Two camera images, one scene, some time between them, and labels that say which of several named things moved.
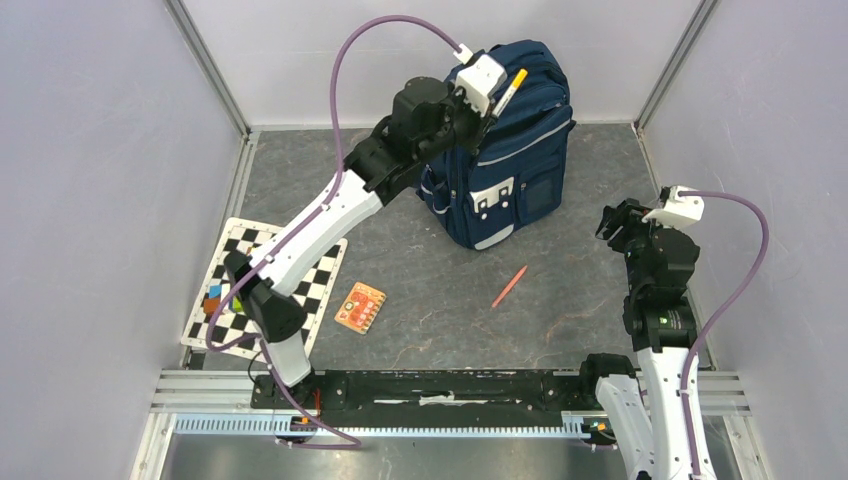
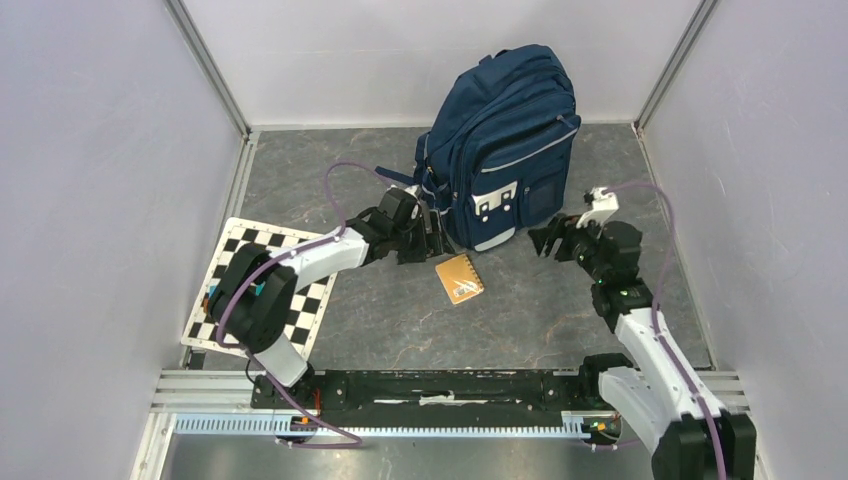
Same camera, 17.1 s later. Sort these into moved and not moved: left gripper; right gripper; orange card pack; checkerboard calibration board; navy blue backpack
Moved: left gripper; orange card pack; right gripper
Not moved: navy blue backpack; checkerboard calibration board
